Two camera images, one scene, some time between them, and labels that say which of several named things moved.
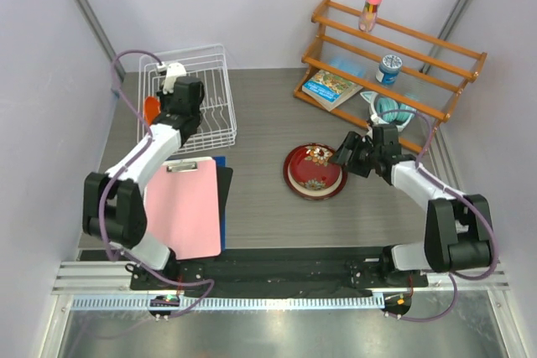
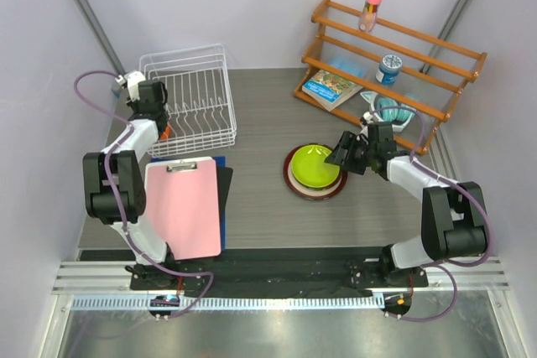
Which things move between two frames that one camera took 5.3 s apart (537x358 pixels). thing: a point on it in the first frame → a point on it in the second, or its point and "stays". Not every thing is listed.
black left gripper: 163,99 → 133,106
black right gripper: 354,142 stays
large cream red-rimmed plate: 310,194 stays
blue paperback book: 328,90 stays
